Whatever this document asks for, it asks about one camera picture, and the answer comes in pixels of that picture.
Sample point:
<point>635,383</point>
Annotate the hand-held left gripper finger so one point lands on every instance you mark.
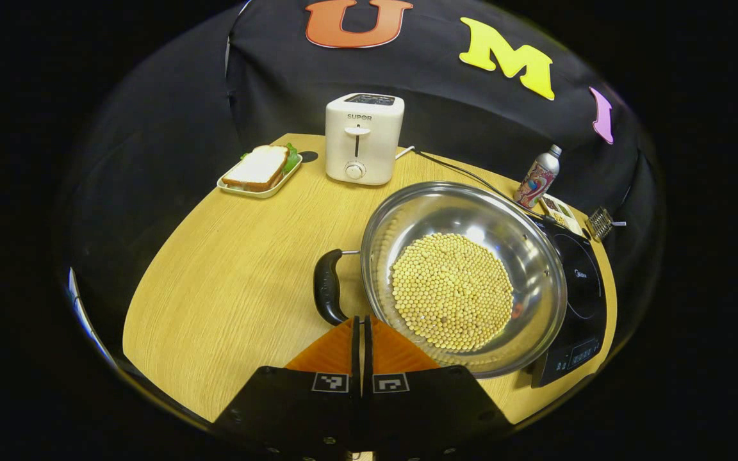
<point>368,352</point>
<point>355,352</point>

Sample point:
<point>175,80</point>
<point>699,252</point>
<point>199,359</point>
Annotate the pile of yellow soybeans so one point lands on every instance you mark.
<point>452,291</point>

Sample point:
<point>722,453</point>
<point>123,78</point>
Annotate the stainless steel pot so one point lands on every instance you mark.
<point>459,211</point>

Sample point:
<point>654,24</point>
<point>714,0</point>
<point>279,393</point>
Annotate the black induction cooktop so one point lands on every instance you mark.
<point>583,288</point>

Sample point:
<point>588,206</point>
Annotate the pale green sandwich tray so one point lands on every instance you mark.
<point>270,194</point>

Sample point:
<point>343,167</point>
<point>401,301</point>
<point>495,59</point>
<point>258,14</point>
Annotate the white toaster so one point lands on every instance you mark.
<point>382,147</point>

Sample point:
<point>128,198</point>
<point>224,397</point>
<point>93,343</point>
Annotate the sandwich with lettuce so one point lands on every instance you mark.
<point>257,166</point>

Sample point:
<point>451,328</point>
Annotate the divided dish of beans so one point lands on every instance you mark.
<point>558,208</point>

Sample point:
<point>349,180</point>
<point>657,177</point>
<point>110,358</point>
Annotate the printed metal bottle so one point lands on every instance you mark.
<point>539,179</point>

